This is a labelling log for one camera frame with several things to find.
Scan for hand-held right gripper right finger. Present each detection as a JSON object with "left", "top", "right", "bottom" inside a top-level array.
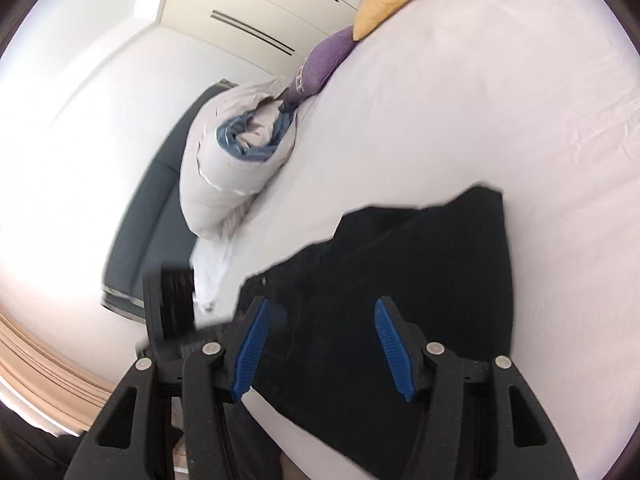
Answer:
[{"left": 374, "top": 298, "right": 582, "bottom": 480}]

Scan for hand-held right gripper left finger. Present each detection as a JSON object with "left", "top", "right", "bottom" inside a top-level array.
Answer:
[{"left": 65, "top": 296, "right": 274, "bottom": 480}]

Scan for black pants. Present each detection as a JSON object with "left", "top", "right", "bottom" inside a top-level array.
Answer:
[{"left": 235, "top": 185, "right": 517, "bottom": 480}]

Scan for grey padded headboard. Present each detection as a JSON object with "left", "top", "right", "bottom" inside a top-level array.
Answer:
[{"left": 102, "top": 78, "right": 237, "bottom": 319}]

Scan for rolled grey duvet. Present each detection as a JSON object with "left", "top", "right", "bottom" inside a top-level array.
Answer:
[{"left": 178, "top": 78, "right": 302, "bottom": 239}]

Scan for bed with white sheet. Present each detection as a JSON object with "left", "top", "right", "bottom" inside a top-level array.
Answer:
[{"left": 190, "top": 0, "right": 640, "bottom": 480}]

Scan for purple cushion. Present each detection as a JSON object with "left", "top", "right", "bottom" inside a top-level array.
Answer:
[{"left": 284, "top": 25, "right": 359, "bottom": 107}]

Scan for yellow cushion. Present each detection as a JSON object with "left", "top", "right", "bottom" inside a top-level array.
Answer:
[{"left": 352, "top": 0, "right": 439, "bottom": 42}]

